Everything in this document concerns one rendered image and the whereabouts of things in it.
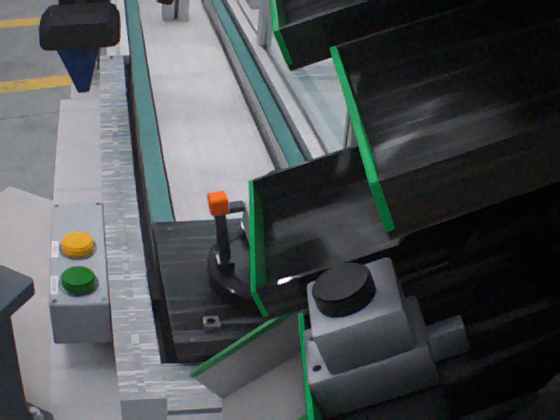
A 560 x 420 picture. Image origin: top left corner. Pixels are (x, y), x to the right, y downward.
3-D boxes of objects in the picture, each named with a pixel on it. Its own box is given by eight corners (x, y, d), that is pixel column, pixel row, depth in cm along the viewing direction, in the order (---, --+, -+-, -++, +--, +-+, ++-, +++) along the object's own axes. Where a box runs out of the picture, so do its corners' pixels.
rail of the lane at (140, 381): (126, 465, 76) (119, 393, 70) (99, 103, 149) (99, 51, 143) (178, 461, 77) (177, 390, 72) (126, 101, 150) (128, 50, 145)
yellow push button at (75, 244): (62, 264, 89) (60, 250, 88) (62, 245, 93) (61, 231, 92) (94, 263, 90) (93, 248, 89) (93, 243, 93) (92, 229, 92)
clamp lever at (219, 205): (217, 263, 85) (209, 202, 80) (214, 252, 86) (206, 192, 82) (250, 257, 85) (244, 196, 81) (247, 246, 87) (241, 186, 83)
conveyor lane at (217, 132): (179, 427, 82) (177, 362, 76) (130, 101, 150) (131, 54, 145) (425, 401, 88) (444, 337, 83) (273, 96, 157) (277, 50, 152)
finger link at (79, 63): (45, 33, 59) (118, 29, 61) (47, 19, 62) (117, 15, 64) (48, 110, 63) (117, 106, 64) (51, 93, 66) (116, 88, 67)
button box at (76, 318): (53, 345, 85) (48, 303, 81) (55, 241, 102) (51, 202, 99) (113, 343, 86) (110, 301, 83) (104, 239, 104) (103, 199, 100)
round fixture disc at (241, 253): (217, 320, 81) (218, 305, 80) (198, 243, 93) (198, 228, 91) (349, 310, 84) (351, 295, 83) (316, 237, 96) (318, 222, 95)
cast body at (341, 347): (325, 420, 40) (279, 330, 37) (319, 366, 44) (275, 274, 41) (477, 372, 39) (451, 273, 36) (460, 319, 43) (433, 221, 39)
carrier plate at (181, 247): (176, 369, 77) (175, 353, 76) (152, 235, 97) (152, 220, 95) (403, 349, 82) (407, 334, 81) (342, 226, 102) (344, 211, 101)
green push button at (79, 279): (62, 301, 84) (60, 287, 83) (62, 279, 87) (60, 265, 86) (96, 300, 84) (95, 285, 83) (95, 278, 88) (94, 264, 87)
